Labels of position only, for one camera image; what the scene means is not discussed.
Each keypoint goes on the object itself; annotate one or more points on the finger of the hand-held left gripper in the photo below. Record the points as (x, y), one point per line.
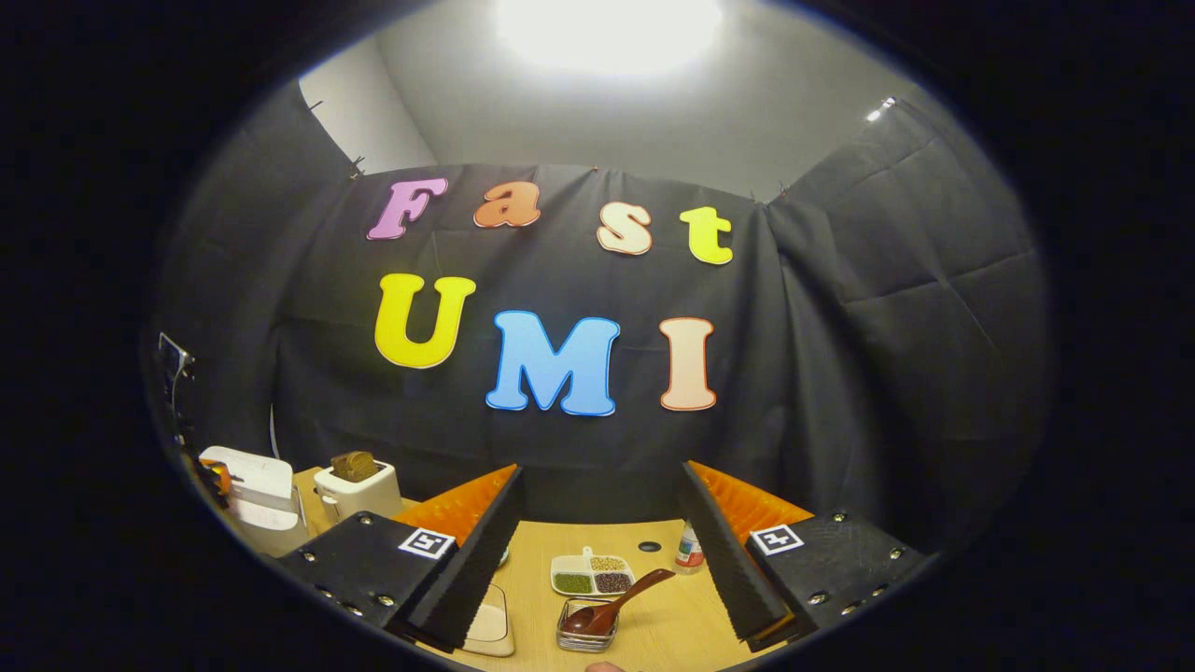
(215, 474)

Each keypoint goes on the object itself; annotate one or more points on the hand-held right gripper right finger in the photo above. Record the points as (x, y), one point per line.
(733, 569)

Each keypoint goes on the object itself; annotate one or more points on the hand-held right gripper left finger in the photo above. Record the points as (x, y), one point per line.
(476, 560)

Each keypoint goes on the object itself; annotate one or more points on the white rice cooker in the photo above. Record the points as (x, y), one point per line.
(261, 495)

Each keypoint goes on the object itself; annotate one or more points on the clear box of rice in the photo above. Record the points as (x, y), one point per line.
(490, 625)

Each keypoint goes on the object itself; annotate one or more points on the brown wooden spoon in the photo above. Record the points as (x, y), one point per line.
(616, 602)

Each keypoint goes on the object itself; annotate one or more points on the metal mesh chopstick holder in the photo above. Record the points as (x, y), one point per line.
(583, 642)

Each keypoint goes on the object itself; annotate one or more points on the small red label bottle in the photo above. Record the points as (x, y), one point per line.
(689, 555)

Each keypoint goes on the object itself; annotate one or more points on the white divided dish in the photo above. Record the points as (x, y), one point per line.
(571, 564)

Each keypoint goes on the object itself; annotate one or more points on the green beans portion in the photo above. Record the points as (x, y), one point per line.
(573, 583)

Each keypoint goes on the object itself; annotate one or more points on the dark red beans portion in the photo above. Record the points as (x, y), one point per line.
(613, 583)

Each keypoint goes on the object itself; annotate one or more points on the yellow beans portion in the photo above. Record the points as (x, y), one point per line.
(608, 564)

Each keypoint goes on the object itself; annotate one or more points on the white toaster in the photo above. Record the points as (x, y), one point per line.
(364, 499)

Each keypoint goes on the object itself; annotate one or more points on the brown bread slice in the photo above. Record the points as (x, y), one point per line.
(355, 467)

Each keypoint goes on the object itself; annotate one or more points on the black backdrop cloth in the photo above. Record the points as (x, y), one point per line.
(840, 373)

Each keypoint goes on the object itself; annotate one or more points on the small ceiling light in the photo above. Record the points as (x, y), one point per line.
(879, 109)

